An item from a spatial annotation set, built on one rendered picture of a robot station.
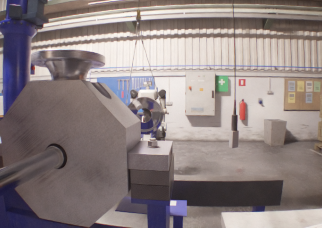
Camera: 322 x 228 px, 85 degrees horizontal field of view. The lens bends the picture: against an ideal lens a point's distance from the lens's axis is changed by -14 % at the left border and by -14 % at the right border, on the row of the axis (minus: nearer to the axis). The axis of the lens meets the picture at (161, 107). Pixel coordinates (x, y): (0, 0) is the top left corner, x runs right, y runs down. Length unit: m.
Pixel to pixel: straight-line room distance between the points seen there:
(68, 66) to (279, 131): 5.50
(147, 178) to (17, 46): 2.36
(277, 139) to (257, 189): 4.78
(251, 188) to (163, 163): 0.60
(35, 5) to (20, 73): 0.81
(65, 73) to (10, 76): 2.00
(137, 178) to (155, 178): 0.05
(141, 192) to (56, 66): 0.47
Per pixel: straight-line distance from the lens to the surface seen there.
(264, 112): 6.19
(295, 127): 6.63
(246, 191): 1.09
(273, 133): 5.74
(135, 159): 0.60
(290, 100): 6.47
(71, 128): 0.65
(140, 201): 0.66
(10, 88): 2.68
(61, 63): 0.69
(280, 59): 6.50
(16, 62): 2.68
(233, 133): 1.51
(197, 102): 5.48
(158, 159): 0.59
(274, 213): 0.83
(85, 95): 0.62
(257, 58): 6.27
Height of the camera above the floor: 1.27
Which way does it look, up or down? 3 degrees down
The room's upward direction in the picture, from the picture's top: straight up
